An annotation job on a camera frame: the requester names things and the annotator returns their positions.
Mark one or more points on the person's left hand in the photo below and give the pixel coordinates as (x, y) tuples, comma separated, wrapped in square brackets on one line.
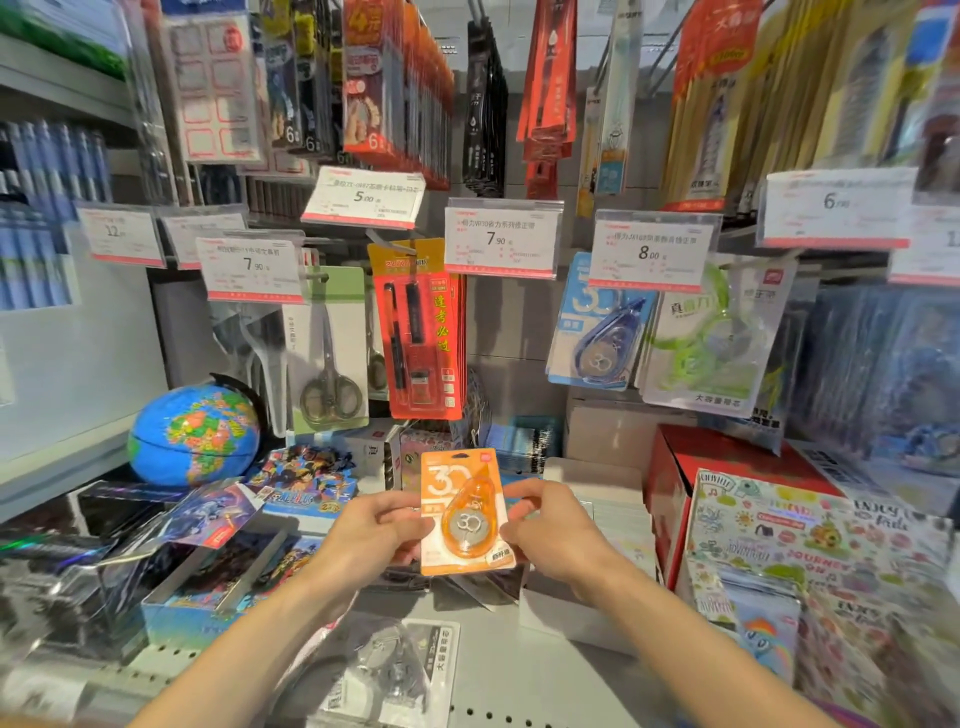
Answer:
[(375, 540)]

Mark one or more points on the person's right hand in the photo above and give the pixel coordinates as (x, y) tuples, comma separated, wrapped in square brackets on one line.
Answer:
[(570, 540)]

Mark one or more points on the orange correction tape pack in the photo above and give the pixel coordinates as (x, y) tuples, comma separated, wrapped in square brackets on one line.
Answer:
[(465, 517)]

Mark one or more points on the blue correction tape pack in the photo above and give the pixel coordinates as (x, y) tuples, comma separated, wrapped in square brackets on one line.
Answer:
[(600, 330)]

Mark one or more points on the green correction tape pack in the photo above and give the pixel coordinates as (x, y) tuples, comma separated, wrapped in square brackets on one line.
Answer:
[(712, 337)]

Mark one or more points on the person's left forearm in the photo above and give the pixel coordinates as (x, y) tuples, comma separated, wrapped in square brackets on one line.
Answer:
[(240, 660)]

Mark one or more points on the person's right forearm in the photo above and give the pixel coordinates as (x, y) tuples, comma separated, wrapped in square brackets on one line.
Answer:
[(712, 660)]

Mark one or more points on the open white cardboard box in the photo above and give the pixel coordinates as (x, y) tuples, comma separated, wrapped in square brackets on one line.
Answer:
[(626, 517)]

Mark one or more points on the small white boxes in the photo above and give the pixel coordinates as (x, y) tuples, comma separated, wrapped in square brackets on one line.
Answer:
[(371, 454)]

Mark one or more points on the blue cartoon card box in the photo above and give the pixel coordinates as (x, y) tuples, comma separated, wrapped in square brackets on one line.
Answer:
[(304, 480)]

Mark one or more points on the stack of blue flat packs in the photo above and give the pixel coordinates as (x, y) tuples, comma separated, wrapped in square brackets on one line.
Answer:
[(525, 442)]

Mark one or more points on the small patterned box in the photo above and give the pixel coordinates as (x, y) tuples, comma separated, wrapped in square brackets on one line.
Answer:
[(424, 439)]

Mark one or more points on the plain beige cardboard box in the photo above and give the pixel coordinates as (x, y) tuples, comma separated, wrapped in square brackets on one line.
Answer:
[(622, 431)]

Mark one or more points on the purple card pack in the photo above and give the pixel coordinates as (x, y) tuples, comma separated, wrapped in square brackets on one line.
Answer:
[(214, 514)]

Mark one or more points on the blue card tray box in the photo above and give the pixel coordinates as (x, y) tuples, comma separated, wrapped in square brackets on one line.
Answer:
[(217, 585)]

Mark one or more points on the red cardboard box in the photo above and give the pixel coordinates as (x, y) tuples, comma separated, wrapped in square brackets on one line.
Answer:
[(720, 465)]

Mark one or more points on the green card scissors pack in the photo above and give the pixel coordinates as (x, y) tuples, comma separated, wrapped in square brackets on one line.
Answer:
[(330, 352)]

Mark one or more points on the pony sticker bag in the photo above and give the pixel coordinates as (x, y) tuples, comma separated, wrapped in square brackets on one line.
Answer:
[(757, 619)]

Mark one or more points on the blue globe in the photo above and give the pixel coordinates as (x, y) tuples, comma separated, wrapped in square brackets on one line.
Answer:
[(193, 435)]

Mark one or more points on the stack of red pen packs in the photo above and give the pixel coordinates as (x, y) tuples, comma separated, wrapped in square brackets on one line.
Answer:
[(420, 330)]

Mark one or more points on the clear pack with black item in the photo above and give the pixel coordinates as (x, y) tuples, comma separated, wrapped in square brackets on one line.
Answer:
[(772, 409)]

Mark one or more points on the white printed sticker box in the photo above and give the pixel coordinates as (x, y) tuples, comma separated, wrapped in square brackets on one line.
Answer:
[(817, 540)]

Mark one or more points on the black holographic card holder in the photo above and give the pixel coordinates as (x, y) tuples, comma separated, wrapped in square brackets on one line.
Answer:
[(67, 562)]

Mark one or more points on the stack of printed sticker bags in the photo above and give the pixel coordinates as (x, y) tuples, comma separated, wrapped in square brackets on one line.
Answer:
[(862, 645)]

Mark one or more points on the row of clear sticker bags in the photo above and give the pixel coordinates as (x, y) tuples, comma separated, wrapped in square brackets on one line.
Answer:
[(877, 375)]

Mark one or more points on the white slim pack blue label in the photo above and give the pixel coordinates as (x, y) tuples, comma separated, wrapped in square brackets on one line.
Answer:
[(611, 112)]

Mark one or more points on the row of black ink packs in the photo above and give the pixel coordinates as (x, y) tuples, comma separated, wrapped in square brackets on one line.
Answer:
[(484, 105)]

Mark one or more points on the row of red slim packs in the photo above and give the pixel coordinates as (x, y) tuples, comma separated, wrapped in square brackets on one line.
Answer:
[(547, 82)]

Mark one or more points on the rack of assorted pens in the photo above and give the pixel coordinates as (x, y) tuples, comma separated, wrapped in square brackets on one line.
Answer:
[(45, 210)]

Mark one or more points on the row of black yellow packs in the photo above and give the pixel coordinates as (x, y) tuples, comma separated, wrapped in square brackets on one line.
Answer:
[(292, 75)]

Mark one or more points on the white label sticker pack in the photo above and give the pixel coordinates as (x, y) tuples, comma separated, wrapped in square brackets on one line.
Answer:
[(210, 82)]

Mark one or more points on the row of blue-topped packs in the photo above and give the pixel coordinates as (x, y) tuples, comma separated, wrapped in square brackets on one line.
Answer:
[(926, 60)]

